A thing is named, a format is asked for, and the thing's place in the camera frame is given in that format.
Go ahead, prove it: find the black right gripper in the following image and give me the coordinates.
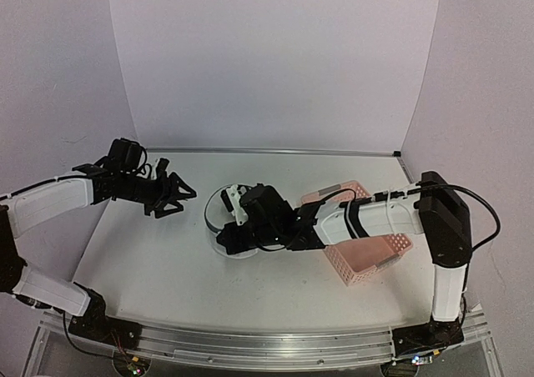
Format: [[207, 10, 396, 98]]
[[217, 222, 281, 257]]

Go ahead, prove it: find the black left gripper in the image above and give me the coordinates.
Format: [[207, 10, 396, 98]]
[[120, 169, 197, 219]]

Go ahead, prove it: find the pink perforated plastic basket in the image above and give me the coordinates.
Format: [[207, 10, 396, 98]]
[[300, 180, 413, 286]]

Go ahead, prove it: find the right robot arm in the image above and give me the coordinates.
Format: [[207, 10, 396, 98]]
[[215, 171, 501, 346]]

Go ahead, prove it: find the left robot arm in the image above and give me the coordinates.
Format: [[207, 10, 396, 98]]
[[1, 138, 197, 341]]

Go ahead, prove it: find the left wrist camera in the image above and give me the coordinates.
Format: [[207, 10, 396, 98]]
[[148, 158, 169, 180]]

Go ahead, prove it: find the aluminium front rail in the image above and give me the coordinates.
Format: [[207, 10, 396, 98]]
[[132, 322, 394, 371]]

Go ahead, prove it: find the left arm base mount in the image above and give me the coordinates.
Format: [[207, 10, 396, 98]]
[[68, 283, 143, 350]]

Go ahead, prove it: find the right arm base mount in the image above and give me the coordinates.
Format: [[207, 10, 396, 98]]
[[392, 310, 466, 360]]

